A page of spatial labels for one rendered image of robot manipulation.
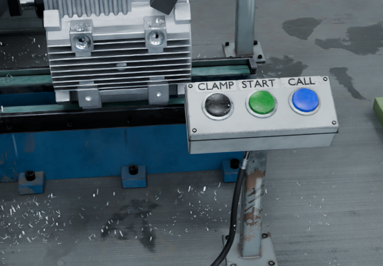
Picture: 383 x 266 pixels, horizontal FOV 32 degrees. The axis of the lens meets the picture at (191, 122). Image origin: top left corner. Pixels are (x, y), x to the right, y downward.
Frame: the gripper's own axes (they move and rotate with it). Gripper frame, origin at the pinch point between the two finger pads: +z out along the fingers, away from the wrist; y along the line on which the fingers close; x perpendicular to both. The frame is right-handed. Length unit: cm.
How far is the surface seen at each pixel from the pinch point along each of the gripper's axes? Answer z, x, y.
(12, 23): 41, -14, -49
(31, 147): 32.7, -6.8, 1.2
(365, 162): 11.8, 42.6, 1.5
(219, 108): 2.0, 5.9, 22.5
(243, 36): 15.0, 26.8, -34.1
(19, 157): 35.3, -7.7, 1.2
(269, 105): -0.9, 10.8, 22.4
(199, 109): 3.5, 4.2, 21.8
